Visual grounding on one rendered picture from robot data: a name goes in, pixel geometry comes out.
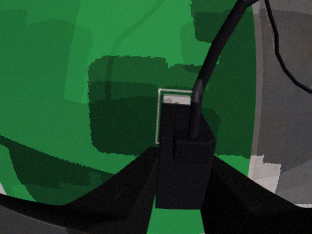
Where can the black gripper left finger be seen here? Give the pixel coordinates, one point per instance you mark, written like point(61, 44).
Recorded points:
point(122, 205)

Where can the black fan cable with plug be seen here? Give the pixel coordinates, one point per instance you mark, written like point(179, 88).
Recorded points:
point(186, 143)

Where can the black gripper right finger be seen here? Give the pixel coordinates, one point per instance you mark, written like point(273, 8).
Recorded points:
point(235, 204)

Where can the green circuit board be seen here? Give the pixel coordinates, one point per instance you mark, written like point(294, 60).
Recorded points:
point(82, 83)

